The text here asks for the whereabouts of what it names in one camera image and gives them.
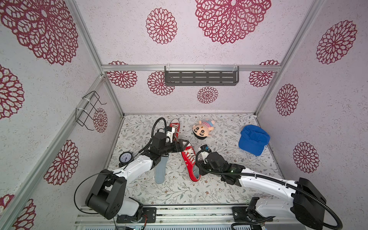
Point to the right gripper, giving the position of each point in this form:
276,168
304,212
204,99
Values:
205,166

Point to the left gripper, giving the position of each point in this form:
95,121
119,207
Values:
177,149

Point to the red sneaker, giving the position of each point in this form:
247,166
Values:
176,124
189,157

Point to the light blue insole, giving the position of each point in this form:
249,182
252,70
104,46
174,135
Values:
160,170

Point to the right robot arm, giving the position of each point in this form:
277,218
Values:
299,200

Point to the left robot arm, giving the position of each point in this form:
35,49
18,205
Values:
107,195

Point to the plush doll head toy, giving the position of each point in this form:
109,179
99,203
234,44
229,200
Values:
203,128

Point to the blue cap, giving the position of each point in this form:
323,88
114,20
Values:
253,139

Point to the black pressure gauge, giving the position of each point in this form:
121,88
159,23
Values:
125,159

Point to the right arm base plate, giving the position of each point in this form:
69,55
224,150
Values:
246,214

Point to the grey wall shelf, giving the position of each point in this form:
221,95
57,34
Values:
200,78

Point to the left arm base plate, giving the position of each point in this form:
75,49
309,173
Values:
143,215

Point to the black wire wall rack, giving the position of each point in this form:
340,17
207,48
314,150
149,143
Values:
92,116

